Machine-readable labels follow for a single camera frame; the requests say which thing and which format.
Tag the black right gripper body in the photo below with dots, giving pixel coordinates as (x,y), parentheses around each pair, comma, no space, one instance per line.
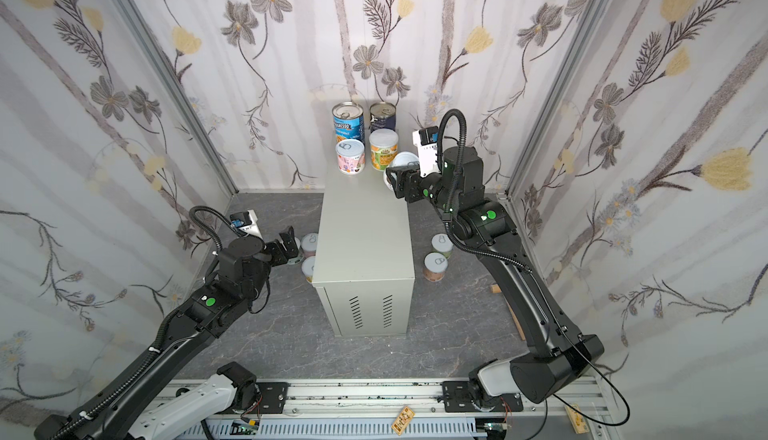
(411,185)

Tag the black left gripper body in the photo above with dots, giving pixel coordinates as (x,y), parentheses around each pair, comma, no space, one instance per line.
(282,247)

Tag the white-lid yellow can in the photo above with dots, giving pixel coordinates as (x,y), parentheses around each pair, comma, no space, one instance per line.
(307,268)

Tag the green orange label can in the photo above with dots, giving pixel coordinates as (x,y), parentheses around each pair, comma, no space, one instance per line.
(384,147)

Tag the white-lid pink can front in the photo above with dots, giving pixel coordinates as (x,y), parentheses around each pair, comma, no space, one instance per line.
(350,156)

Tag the white-lid pink can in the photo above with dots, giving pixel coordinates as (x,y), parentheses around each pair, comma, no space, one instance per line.
(309,244)
(350,156)

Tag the dark can with gold lid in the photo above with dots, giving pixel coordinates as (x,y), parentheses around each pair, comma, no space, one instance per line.
(382,116)

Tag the blue label soup can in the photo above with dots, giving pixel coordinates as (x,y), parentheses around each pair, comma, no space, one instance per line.
(348,119)

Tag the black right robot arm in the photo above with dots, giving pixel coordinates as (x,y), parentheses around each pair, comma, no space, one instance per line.
(558,351)

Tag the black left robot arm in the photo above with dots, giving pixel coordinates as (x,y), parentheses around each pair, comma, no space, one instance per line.
(237,276)

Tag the white-lid green label can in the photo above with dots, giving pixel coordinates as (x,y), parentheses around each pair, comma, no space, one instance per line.
(442,244)

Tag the grey metal cabinet box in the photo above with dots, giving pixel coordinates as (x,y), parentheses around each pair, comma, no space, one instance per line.
(364,272)

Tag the small orange tag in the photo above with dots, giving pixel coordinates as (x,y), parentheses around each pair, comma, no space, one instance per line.
(403,420)

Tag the yellow tag right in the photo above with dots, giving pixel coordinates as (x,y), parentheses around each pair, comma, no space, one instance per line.
(579,423)

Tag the aluminium corner wall post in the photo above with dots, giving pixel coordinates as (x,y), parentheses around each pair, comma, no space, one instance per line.
(574,54)

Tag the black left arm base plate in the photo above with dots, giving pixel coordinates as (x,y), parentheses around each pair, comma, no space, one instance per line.
(271,398)

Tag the white cable duct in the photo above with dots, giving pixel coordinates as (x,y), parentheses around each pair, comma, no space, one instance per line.
(350,428)

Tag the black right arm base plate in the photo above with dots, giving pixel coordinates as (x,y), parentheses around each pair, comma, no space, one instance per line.
(467,397)

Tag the left corner wall post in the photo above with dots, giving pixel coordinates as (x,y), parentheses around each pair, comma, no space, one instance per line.
(162,68)

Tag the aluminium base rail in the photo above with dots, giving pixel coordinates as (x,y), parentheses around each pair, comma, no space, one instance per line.
(181,410)

